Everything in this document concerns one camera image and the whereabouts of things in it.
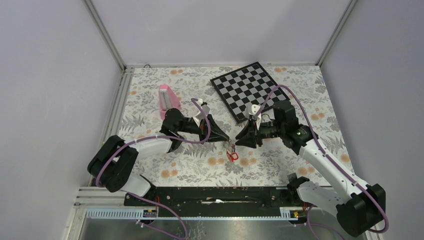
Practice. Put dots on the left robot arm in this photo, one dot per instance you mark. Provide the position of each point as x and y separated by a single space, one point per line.
113 164

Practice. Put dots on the floral table mat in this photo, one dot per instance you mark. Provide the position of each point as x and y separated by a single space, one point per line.
207 165

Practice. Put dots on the black grey checkerboard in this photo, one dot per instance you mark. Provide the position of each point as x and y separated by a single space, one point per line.
248 84

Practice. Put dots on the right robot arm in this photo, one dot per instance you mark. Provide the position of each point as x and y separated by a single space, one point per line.
356 205

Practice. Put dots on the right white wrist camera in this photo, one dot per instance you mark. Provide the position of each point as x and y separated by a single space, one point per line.
254 112

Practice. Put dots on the red tag key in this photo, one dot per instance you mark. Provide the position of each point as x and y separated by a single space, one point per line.
232 156

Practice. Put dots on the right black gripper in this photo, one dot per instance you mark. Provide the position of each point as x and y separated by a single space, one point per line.
252 134

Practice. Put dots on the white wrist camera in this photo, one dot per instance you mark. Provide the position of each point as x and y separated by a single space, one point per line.
202 114
254 112

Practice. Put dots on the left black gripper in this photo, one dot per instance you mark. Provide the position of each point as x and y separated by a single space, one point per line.
216 134

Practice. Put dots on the pink plastic box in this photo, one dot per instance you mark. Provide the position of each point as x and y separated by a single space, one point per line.
167 100

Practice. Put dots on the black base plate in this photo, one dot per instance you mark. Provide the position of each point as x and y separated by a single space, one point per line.
250 202

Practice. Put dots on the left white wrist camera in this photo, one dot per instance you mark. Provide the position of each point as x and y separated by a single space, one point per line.
202 114

